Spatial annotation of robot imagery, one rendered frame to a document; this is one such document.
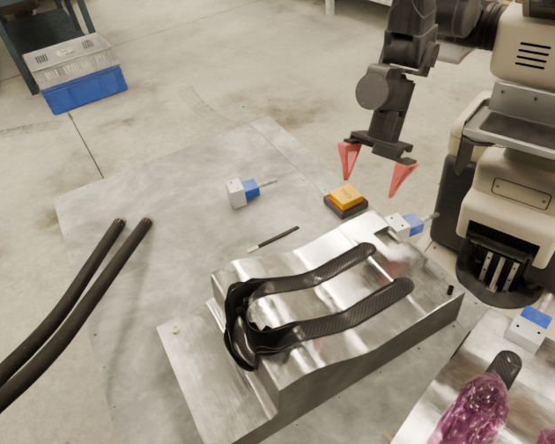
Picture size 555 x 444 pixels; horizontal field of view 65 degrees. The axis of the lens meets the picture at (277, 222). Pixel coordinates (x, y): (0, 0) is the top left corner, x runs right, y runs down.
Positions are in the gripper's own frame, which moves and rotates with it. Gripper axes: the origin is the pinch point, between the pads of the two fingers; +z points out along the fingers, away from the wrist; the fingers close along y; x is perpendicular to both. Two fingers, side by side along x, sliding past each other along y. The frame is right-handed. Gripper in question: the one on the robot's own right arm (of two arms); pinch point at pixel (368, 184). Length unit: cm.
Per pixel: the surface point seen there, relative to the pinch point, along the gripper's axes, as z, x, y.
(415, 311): 15.9, -7.1, 17.6
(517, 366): 18.0, -3.6, 34.6
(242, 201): 17.5, 5.2, -33.7
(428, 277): 13.5, 2.9, 15.7
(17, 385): 34, -53, -24
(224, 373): 30.7, -30.2, -2.9
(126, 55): 21, 179, -337
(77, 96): 49, 105, -290
